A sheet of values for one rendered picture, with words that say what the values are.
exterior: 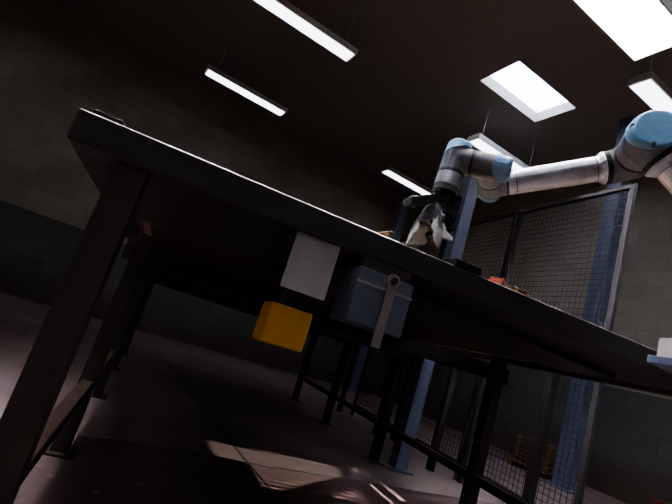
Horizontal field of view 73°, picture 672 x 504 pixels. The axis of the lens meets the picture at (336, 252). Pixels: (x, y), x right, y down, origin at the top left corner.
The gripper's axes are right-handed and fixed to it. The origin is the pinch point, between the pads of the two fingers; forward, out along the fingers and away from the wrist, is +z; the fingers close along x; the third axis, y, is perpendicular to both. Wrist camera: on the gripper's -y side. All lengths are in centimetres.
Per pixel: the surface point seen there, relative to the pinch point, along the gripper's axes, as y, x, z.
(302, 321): -31.0, -18.3, 31.3
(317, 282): -30.1, -15.8, 22.5
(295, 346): -30, -18, 36
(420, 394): 143, 169, 35
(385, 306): -15.3, -20.0, 21.8
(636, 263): 493, 276, -226
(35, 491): -61, 58, 101
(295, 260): -36.2, -15.4, 20.2
